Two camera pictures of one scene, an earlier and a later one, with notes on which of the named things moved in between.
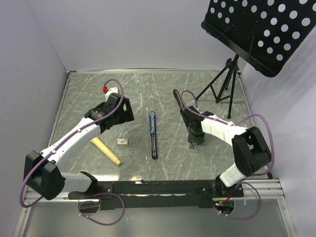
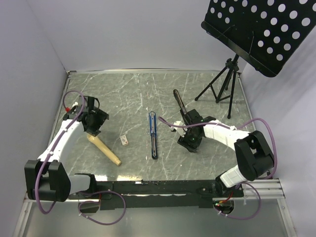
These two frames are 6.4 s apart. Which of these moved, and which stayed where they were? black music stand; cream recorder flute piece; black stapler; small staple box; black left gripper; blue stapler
Moved: small staple box; black left gripper
Stayed: black stapler; black music stand; blue stapler; cream recorder flute piece
